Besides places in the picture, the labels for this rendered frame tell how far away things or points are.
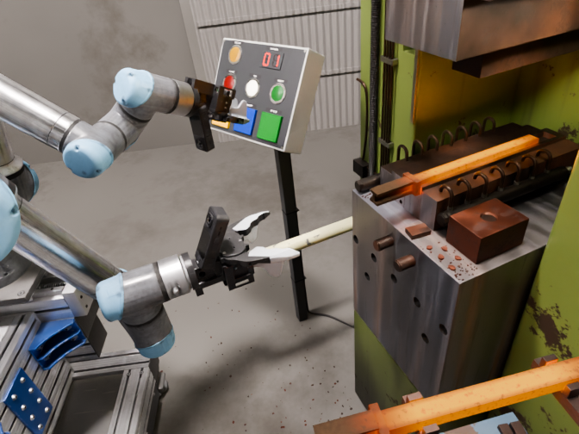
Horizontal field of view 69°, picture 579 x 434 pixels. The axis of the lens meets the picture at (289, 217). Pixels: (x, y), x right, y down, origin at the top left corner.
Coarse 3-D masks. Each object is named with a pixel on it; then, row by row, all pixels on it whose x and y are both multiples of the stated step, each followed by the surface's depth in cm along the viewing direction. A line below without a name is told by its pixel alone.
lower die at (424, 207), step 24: (456, 144) 106; (480, 144) 103; (552, 144) 99; (576, 144) 98; (384, 168) 100; (408, 168) 97; (432, 168) 94; (480, 168) 93; (504, 168) 93; (528, 168) 92; (552, 168) 96; (432, 192) 88; (456, 192) 87; (480, 192) 89; (432, 216) 88
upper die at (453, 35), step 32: (416, 0) 72; (448, 0) 66; (480, 0) 65; (512, 0) 67; (544, 0) 70; (576, 0) 73; (416, 32) 75; (448, 32) 68; (480, 32) 68; (512, 32) 70; (544, 32) 73
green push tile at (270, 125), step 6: (264, 114) 119; (270, 114) 118; (264, 120) 119; (270, 120) 118; (276, 120) 117; (282, 120) 116; (264, 126) 119; (270, 126) 118; (276, 126) 117; (258, 132) 121; (264, 132) 119; (270, 132) 118; (276, 132) 117; (264, 138) 120; (270, 138) 118; (276, 138) 117
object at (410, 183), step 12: (504, 144) 98; (516, 144) 97; (528, 144) 98; (468, 156) 95; (480, 156) 95; (492, 156) 95; (444, 168) 92; (456, 168) 92; (396, 180) 89; (408, 180) 89; (420, 180) 89; (432, 180) 90; (372, 192) 87; (384, 192) 86; (396, 192) 89; (408, 192) 89
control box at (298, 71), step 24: (240, 48) 125; (264, 48) 119; (288, 48) 114; (240, 72) 125; (264, 72) 120; (288, 72) 114; (312, 72) 114; (240, 96) 126; (264, 96) 120; (288, 96) 115; (312, 96) 118; (288, 120) 115; (264, 144) 121; (288, 144) 117
